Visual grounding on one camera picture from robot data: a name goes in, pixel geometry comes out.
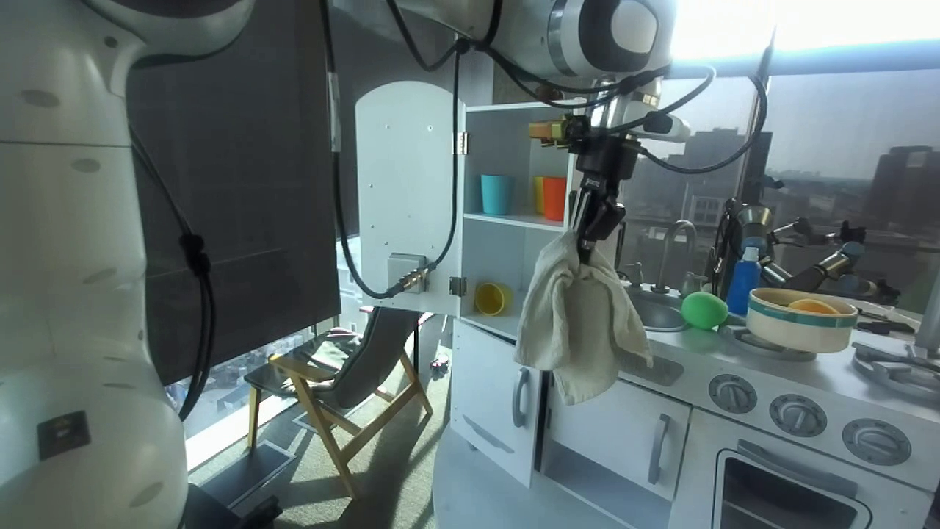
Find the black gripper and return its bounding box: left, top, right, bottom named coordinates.
left=570, top=134, right=644, bottom=269

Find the small white cabinet door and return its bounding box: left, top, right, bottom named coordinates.
left=538, top=375, right=692, bottom=502

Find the large white cabinet door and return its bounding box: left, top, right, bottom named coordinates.
left=447, top=319, right=547, bottom=491

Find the orange cup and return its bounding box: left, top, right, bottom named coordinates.
left=538, top=173, right=570, bottom=226

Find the silver toy sink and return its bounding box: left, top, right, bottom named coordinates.
left=625, top=282, right=689, bottom=332

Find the blue cup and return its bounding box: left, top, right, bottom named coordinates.
left=476, top=172, right=513, bottom=220

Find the yellow cup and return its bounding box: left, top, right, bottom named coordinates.
left=469, top=279, right=513, bottom=320

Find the green toy bowl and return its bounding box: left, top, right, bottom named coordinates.
left=678, top=288, right=735, bottom=335

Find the blue bottle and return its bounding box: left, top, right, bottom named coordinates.
left=723, top=242, right=767, bottom=320

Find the grey round stove knob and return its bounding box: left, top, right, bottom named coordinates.
left=839, top=414, right=914, bottom=470
left=706, top=370, right=760, bottom=417
left=767, top=389, right=829, bottom=441

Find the white bowl teal stripe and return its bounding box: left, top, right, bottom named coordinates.
left=744, top=285, right=863, bottom=355

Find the orange food piece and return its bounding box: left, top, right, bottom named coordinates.
left=785, top=295, right=845, bottom=320

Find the wooden deck chair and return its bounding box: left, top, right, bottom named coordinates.
left=241, top=303, right=437, bottom=499

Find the white toy kitchen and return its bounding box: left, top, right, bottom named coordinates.
left=429, top=97, right=940, bottom=529

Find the white oven door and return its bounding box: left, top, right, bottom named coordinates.
left=667, top=433, right=933, bottom=529

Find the dark roller blind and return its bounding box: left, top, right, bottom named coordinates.
left=127, top=0, right=343, bottom=389

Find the tan wrist camera mount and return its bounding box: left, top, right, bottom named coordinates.
left=522, top=113, right=595, bottom=151

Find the thick black cable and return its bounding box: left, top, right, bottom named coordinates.
left=124, top=125, right=219, bottom=427

